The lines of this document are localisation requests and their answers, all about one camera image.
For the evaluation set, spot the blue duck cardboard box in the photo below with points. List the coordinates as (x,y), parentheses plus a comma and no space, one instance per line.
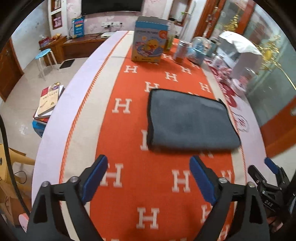
(150,36)

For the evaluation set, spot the orange framed sliding door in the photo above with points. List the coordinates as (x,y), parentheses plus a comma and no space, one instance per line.
(279,133)

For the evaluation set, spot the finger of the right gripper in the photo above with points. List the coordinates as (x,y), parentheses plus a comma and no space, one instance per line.
(258,178)
(280,174)

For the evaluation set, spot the brown wooden door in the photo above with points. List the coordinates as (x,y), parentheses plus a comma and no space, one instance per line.
(10,70)

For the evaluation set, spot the yellow plastic chair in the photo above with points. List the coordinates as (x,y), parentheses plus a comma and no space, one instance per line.
(15,157)

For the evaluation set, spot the pink glass dome ornament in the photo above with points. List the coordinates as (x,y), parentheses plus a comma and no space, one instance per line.
(239,85)

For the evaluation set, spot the white countertop appliance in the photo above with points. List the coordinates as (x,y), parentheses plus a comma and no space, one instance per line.
(238,61)

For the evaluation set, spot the metal-lid spice jar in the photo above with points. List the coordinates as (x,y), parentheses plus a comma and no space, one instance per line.
(181,51)

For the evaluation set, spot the stack of books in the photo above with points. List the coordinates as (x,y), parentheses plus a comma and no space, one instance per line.
(48,100)

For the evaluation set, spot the glass oil bottle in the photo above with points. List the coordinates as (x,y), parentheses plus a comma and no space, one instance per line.
(170,35)

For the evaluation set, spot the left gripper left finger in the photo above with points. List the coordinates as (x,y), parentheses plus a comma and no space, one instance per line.
(91,177)

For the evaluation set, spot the wooden tv cabinet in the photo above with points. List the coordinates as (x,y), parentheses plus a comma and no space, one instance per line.
(65,49)

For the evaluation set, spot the pink bunny figurine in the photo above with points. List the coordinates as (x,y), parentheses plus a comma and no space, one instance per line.
(223,71)

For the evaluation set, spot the purple and grey towel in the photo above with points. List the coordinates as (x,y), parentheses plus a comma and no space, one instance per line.
(184,122)

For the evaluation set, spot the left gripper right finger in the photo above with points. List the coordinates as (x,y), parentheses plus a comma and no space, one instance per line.
(206,180)

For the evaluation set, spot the blue castle snow globe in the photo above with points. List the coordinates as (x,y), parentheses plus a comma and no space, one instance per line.
(198,50)

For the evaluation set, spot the black wall television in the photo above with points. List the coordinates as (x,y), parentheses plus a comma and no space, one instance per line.
(102,6)

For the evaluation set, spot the blue round stool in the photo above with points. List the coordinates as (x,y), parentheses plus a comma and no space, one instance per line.
(44,57)

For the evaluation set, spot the blue standing poster box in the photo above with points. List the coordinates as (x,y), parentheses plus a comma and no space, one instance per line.
(78,27)

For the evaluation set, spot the white cloth on appliance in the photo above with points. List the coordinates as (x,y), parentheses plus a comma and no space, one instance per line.
(242,44)

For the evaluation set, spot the orange H-pattern table runner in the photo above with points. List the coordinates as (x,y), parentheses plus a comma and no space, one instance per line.
(146,194)

